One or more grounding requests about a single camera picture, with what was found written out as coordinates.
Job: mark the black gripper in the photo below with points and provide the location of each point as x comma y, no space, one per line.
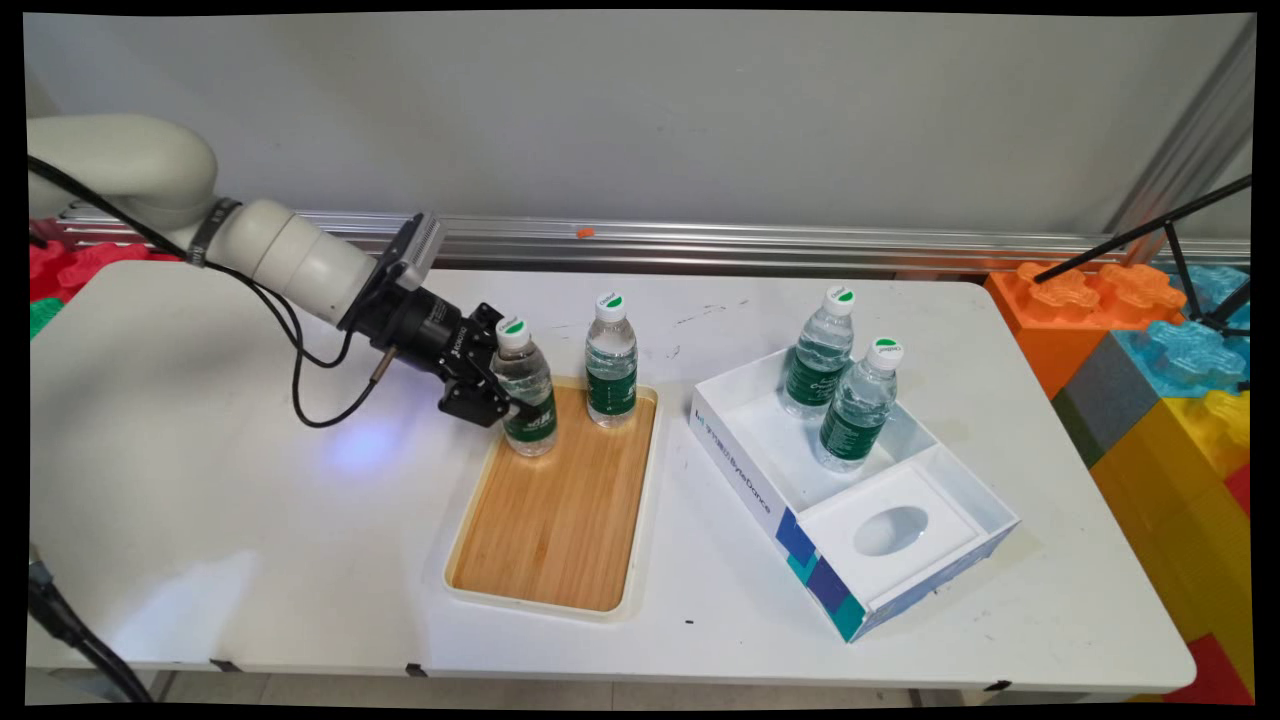
420,325

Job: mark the clear water bottle green label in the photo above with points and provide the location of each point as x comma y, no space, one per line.
815,370
611,380
525,375
850,425

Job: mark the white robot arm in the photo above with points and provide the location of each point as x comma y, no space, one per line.
120,160

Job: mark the bamboo tray cream rim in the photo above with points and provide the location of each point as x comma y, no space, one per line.
560,520

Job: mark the red foam puzzle mat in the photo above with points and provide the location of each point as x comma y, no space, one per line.
90,265

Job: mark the green foam puzzle mat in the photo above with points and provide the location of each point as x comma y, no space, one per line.
42,315

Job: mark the white cardboard box blue print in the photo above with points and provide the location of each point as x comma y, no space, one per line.
900,530

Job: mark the orange foam block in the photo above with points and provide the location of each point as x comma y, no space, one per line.
1040,330

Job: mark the black tripod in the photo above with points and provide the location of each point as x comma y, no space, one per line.
1060,266

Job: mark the grey foam block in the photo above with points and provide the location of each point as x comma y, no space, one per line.
1100,400

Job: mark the blue foam block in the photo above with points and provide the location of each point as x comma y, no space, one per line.
1180,355
1215,285

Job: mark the red foam block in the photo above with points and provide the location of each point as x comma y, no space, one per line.
1215,675

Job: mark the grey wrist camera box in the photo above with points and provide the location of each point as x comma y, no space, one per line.
420,245

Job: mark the horizontal aluminium rail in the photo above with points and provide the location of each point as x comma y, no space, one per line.
750,240

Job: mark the slanted aluminium post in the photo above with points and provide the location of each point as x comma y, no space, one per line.
1190,140

